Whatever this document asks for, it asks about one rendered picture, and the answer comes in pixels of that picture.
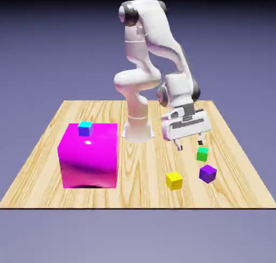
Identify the small purple cube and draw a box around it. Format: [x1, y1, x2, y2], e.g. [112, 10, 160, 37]
[198, 164, 218, 184]

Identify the large magenta box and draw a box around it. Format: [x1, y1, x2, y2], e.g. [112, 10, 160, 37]
[57, 122, 119, 190]

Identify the small yellow cube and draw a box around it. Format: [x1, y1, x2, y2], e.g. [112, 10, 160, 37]
[165, 171, 184, 191]

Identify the small green cube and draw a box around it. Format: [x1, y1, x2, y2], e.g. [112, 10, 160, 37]
[196, 146, 210, 163]

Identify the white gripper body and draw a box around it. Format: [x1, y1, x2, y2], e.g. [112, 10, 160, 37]
[161, 109, 212, 141]

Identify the small cyan cube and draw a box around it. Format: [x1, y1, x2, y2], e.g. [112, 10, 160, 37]
[78, 121, 94, 137]

